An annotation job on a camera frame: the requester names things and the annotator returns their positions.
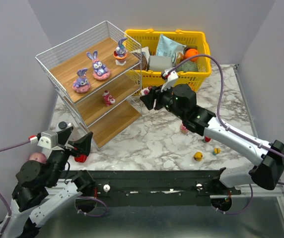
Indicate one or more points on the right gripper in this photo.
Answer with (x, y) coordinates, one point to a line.
(158, 98)

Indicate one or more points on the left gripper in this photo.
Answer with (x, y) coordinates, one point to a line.
(66, 148)

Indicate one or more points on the red strawberry cake toy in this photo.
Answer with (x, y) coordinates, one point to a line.
(145, 91)

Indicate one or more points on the red bear toy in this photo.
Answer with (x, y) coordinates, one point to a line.
(108, 99)

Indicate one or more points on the pink strawberry donut toy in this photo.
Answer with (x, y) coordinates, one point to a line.
(183, 129)

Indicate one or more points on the purple bunny sundae toy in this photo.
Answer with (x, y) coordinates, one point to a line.
(120, 52)

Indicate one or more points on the purple bunny donut toy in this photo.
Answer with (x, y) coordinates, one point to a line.
(100, 70)

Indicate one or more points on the purple pink donut toy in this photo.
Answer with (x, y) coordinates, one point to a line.
(81, 85)

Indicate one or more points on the yellow duck toy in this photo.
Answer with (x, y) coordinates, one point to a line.
(198, 156)

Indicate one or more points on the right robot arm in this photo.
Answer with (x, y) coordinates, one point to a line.
(267, 162)

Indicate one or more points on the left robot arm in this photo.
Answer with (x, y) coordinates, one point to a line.
(27, 211)

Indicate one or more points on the white bottle black cap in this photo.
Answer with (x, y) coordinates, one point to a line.
(67, 131)

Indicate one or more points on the red bell pepper toy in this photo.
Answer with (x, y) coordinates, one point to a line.
(80, 158)

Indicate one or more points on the yellow plastic basket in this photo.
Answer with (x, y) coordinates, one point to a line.
(148, 39)

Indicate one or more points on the pink round toy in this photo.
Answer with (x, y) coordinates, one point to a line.
(39, 157)

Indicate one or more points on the grey box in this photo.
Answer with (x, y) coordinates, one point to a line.
(159, 63)

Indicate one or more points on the brown round container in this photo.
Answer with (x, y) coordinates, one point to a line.
(144, 63)

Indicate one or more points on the green melon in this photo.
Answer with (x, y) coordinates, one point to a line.
(188, 66)

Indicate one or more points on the light blue snack bag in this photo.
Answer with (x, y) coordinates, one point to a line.
(169, 48)

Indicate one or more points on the orange fruit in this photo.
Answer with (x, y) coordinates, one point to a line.
(190, 52)

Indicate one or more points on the small red apple toy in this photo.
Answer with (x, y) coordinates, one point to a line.
(206, 139)

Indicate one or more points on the small yellow minion toy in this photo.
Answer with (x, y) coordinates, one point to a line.
(216, 151)

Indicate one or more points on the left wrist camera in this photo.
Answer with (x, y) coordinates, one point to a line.
(48, 139)

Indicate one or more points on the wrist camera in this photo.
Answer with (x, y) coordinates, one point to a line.
(170, 77)
(48, 139)

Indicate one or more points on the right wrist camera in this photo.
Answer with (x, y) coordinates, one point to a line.
(170, 77)

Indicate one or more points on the white wire wooden shelf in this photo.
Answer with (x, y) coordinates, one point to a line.
(60, 64)

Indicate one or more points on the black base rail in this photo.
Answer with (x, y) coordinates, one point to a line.
(159, 188)

